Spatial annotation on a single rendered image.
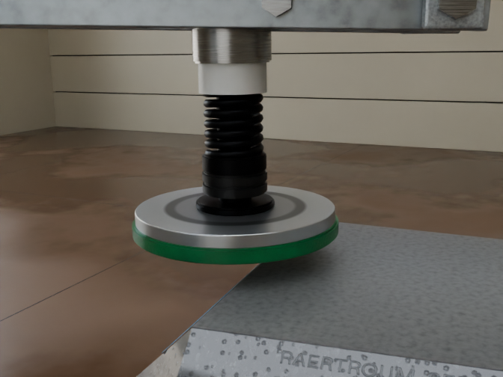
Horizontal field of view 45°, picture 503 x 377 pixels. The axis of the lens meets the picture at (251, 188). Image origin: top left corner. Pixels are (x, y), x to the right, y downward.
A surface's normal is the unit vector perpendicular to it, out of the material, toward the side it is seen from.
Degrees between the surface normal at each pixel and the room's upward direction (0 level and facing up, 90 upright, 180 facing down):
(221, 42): 90
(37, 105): 90
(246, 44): 90
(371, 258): 0
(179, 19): 90
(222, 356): 45
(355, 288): 0
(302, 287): 0
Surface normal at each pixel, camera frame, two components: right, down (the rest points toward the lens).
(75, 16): -0.11, 0.22
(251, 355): -0.23, -0.54
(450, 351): -0.01, -0.97
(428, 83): -0.45, 0.21
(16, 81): 0.89, 0.09
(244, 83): 0.37, 0.20
